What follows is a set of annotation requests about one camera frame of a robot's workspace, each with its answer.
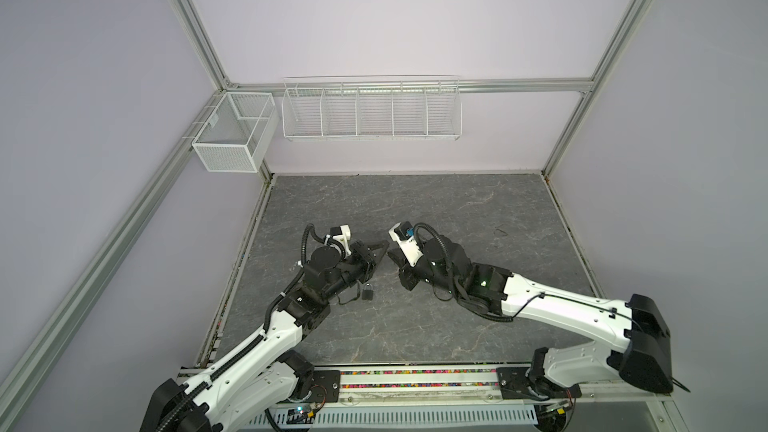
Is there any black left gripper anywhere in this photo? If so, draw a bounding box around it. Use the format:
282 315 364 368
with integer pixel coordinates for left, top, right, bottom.
323 240 389 302

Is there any black padlock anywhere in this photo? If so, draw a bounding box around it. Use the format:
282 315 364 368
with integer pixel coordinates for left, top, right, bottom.
361 283 374 301

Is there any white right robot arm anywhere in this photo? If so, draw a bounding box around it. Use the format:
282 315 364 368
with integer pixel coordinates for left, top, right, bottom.
388 221 682 401

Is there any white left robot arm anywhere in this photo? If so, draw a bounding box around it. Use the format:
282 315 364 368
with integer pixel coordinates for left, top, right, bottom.
140 225 389 431

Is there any white mesh box basket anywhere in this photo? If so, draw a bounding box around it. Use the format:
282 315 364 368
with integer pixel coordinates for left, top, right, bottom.
192 92 279 173

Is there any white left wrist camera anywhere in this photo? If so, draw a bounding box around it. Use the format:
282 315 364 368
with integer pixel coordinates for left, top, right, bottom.
329 225 351 255

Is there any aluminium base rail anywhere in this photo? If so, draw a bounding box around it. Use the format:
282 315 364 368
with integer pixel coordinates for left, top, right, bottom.
167 361 661 412

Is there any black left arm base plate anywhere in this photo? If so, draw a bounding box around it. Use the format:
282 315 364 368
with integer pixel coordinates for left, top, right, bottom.
288 369 341 403

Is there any white wire shelf basket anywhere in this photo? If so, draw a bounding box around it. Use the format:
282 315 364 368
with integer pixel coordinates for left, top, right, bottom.
282 75 463 141

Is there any white vented cable duct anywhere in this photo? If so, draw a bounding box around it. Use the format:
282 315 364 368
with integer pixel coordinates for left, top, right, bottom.
272 404 539 431

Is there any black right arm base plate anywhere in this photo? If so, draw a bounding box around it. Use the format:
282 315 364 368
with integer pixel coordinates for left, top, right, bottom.
496 366 582 402

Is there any aluminium frame post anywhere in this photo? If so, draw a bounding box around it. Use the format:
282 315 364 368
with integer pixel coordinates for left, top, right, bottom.
542 0 654 181

